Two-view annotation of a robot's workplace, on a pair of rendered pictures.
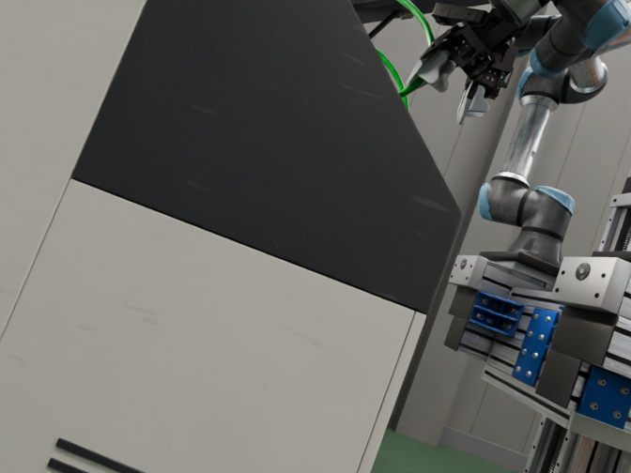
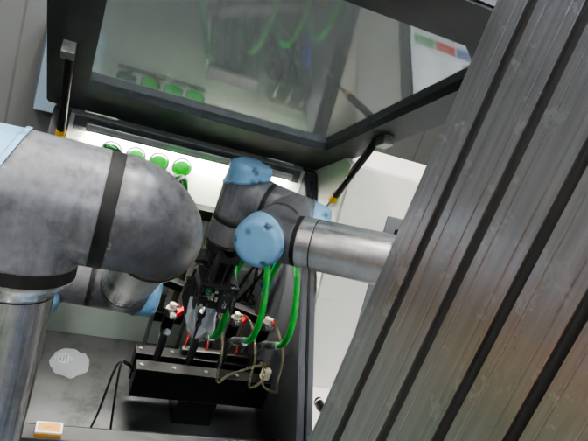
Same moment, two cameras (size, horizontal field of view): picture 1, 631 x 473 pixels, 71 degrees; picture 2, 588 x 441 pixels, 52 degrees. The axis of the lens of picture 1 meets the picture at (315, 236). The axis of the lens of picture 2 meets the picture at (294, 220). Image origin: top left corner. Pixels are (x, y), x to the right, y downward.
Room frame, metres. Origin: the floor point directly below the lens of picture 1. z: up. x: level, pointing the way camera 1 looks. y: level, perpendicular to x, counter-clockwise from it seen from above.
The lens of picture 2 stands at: (0.69, -1.17, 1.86)
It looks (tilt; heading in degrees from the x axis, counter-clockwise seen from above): 19 degrees down; 66
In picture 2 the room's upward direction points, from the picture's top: 20 degrees clockwise
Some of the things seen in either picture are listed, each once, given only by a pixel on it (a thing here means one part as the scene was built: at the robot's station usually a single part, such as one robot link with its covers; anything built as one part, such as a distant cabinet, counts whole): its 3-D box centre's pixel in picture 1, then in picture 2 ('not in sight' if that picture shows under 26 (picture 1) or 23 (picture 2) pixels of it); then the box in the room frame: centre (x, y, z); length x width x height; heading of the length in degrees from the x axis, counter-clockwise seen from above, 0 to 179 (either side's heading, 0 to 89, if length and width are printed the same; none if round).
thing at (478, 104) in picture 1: (476, 105); (192, 320); (0.99, -0.24, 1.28); 0.06 x 0.03 x 0.09; 88
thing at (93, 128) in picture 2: not in sight; (194, 152); (1.03, 0.31, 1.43); 0.54 x 0.03 x 0.02; 178
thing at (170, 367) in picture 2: not in sight; (196, 387); (1.14, 0.05, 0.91); 0.34 x 0.10 x 0.15; 178
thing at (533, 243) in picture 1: (536, 249); not in sight; (1.30, -0.63, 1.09); 0.15 x 0.15 x 0.10
